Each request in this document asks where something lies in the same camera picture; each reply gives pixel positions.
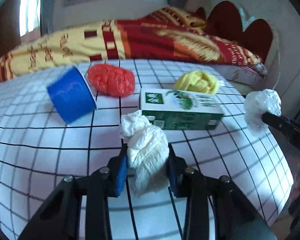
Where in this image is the white tissue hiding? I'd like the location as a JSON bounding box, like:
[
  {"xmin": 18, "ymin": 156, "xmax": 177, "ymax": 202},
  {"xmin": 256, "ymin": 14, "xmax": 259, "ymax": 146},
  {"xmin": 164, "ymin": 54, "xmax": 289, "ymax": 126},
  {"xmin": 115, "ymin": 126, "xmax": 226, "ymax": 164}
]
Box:
[{"xmin": 119, "ymin": 110, "xmax": 170, "ymax": 197}]

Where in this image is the bed mattress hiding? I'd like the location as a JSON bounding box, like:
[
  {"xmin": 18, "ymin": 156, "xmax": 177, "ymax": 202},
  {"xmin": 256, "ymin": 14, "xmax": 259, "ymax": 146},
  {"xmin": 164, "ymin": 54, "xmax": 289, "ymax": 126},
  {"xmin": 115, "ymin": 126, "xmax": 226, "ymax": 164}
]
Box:
[{"xmin": 212, "ymin": 63, "xmax": 268, "ymax": 88}]

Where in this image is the grey curtain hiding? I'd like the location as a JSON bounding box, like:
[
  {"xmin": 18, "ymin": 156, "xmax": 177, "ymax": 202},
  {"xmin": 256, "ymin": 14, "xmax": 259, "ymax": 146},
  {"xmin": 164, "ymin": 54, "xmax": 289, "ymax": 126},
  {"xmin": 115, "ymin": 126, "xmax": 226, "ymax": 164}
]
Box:
[{"xmin": 40, "ymin": 0, "xmax": 55, "ymax": 36}]

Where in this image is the brown wooden door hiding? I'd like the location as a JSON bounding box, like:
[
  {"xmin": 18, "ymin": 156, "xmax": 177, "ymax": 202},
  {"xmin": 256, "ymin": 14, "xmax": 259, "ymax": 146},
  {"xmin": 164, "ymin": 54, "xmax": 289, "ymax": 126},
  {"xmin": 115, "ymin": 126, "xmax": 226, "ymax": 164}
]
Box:
[{"xmin": 0, "ymin": 0, "xmax": 21, "ymax": 58}]

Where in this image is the red plastic bag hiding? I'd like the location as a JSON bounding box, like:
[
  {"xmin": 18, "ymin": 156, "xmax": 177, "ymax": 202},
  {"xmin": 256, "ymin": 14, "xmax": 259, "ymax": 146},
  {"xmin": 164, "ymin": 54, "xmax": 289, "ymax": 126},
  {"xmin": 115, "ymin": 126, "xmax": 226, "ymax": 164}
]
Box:
[{"xmin": 87, "ymin": 63, "xmax": 135, "ymax": 97}]

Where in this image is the green milk carton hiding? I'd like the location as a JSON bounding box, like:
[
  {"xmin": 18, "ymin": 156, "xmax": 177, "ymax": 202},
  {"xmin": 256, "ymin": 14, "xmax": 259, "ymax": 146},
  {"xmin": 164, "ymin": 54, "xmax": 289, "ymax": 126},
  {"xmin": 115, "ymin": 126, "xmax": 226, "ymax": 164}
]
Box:
[{"xmin": 139, "ymin": 88, "xmax": 224, "ymax": 130}]

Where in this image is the red white headboard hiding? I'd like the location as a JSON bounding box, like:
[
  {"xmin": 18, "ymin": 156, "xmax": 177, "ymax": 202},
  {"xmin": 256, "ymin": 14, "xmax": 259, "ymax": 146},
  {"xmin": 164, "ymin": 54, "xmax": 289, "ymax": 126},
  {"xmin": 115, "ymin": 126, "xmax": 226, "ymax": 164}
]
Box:
[{"xmin": 195, "ymin": 1, "xmax": 281, "ymax": 89}]

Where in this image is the yellow knotted cloth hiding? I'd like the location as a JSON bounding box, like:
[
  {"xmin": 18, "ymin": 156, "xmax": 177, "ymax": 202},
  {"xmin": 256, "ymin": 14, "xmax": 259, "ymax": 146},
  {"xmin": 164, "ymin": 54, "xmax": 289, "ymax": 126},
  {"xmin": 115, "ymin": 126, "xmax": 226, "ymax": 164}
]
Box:
[{"xmin": 173, "ymin": 70, "xmax": 219, "ymax": 95}]

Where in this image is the red yellow blanket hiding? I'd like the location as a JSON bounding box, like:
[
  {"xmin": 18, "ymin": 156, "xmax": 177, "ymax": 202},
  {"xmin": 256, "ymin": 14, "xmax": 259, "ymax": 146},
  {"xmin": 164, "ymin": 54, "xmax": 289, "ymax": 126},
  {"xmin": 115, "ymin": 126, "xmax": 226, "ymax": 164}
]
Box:
[{"xmin": 0, "ymin": 7, "xmax": 262, "ymax": 83}]

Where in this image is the white tissue ball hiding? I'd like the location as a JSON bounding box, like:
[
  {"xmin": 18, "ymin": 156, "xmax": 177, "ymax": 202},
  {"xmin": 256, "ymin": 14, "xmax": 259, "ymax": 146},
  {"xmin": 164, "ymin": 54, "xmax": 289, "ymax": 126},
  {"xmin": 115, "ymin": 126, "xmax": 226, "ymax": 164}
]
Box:
[{"xmin": 244, "ymin": 89, "xmax": 281, "ymax": 138}]

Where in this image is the blue plastic cup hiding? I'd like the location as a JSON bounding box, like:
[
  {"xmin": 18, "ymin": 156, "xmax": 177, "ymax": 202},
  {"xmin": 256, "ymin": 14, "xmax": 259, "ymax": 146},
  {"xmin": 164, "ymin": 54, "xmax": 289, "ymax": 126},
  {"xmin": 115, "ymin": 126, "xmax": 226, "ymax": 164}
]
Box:
[{"xmin": 47, "ymin": 67, "xmax": 97, "ymax": 124}]

